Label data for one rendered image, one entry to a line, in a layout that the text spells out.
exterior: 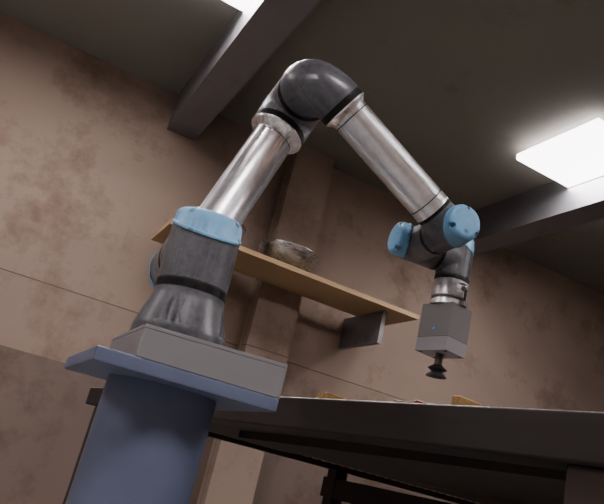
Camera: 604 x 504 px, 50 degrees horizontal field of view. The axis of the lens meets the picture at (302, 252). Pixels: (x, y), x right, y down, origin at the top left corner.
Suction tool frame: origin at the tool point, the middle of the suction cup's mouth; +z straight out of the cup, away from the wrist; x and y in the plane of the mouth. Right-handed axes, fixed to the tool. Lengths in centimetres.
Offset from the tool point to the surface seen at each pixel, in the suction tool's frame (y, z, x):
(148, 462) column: -5, 29, 60
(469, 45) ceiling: 101, -199, -100
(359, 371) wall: 258, -57, -212
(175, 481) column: -5, 30, 55
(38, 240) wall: 304, -71, 16
